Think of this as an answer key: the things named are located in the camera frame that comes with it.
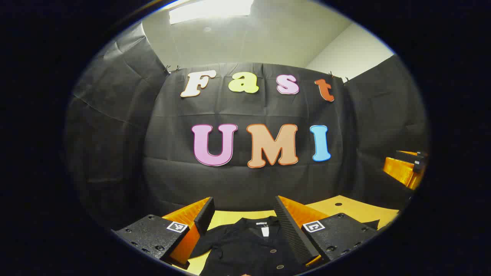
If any black backdrop cloth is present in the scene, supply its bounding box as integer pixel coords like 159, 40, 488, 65
65, 21, 429, 230

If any ceiling light panel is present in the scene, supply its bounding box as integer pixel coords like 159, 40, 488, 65
169, 0, 254, 25

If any black buttoned shirt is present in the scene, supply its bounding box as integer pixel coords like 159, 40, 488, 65
189, 215, 381, 276

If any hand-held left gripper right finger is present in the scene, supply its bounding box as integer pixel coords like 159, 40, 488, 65
274, 195, 379, 268

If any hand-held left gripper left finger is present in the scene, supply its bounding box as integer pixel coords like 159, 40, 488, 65
112, 197, 216, 270

